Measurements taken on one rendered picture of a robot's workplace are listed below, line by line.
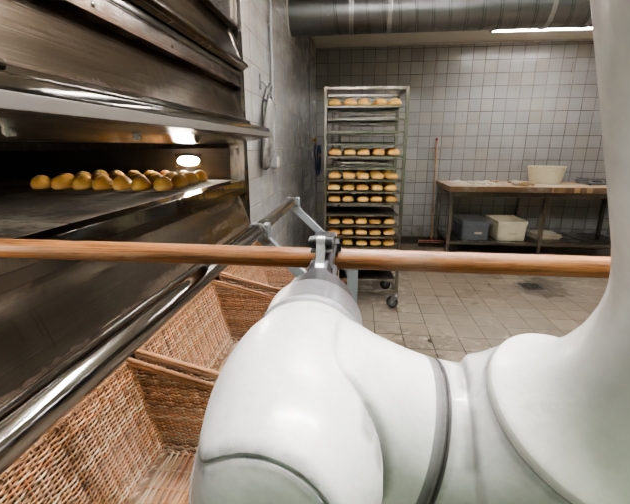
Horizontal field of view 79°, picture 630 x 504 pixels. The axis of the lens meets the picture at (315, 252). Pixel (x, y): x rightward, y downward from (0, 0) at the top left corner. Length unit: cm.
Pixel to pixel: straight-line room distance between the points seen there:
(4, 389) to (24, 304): 15
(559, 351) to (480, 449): 6
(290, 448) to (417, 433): 8
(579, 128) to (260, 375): 604
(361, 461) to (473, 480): 7
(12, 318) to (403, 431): 76
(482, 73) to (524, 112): 74
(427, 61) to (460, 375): 546
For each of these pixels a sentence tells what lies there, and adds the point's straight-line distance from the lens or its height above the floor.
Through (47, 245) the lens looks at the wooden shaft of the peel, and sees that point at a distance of 71.
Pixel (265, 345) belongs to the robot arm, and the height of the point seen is 124.
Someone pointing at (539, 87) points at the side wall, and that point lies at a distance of 597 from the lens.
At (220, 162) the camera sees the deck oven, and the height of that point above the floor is 127.
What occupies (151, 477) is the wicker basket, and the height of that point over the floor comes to 59.
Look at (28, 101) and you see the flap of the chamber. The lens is 67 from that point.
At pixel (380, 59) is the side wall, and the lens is 559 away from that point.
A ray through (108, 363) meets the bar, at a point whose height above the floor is 116.
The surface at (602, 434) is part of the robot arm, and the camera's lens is 22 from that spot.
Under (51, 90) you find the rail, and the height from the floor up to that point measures 143.
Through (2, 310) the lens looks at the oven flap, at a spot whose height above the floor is 107.
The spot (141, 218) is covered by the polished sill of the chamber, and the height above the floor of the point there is 116.
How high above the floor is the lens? 135
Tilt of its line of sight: 15 degrees down
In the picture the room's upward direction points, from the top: straight up
